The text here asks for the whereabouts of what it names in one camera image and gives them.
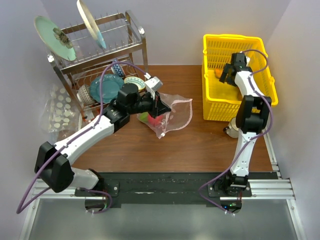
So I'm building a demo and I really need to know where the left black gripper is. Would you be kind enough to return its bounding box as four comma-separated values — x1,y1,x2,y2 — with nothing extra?
127,89,171,119

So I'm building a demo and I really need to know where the red toy apple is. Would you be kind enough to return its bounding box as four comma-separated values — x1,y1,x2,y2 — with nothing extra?
147,114,163,128

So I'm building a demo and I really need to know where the clear pink zip bag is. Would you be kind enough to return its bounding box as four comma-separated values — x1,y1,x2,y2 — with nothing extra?
140,93,193,139

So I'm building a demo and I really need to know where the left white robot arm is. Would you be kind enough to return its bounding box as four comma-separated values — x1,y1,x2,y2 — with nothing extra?
35,77,171,196

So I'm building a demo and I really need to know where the polka dot plastic bag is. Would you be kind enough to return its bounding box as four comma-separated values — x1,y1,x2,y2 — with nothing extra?
40,84,81,144

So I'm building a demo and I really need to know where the yellow plastic basket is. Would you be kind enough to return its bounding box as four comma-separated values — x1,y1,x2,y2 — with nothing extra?
202,34,279,122

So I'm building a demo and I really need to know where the yellow inside patterned bowl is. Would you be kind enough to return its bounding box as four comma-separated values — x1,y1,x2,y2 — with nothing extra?
124,76,146,91

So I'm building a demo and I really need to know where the white enamel mug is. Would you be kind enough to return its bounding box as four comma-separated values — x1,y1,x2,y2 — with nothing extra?
223,117,239,139

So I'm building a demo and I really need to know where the dark teal plate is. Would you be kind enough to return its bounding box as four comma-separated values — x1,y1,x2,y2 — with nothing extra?
89,74,124,104

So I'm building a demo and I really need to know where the blue zigzag bowl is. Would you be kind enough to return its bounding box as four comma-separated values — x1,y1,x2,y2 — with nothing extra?
111,63,126,78

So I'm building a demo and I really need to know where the steel dish rack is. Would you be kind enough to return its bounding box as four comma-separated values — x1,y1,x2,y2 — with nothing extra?
47,10,149,119

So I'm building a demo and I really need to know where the grey patterned bowl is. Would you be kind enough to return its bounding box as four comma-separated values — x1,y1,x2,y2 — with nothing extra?
76,84,95,105

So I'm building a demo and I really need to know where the beige blue plate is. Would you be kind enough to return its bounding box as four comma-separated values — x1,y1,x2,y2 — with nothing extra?
76,0,106,50

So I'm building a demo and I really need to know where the light green floral plate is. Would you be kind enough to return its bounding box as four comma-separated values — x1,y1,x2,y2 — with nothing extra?
34,16,76,62

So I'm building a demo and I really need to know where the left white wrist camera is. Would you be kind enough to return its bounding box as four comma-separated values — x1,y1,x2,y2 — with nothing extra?
144,76,163,99

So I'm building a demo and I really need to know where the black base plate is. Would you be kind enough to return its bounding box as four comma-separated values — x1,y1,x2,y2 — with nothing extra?
74,171,253,209

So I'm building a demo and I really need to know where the aluminium frame rail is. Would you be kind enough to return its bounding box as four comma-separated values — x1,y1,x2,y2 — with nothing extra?
20,132,304,240

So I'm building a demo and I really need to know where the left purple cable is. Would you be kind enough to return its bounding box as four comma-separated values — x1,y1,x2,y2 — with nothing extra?
16,61,153,215

